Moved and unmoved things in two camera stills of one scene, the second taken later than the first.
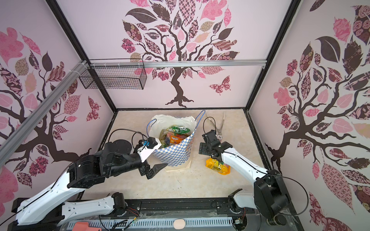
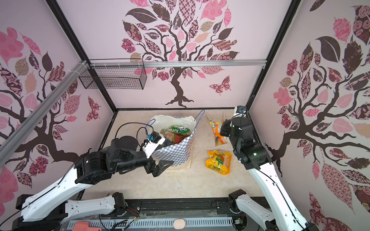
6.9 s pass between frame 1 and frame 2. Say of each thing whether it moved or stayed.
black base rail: stayed
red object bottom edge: stayed
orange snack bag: moved
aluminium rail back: stayed
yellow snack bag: stayed
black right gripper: moved
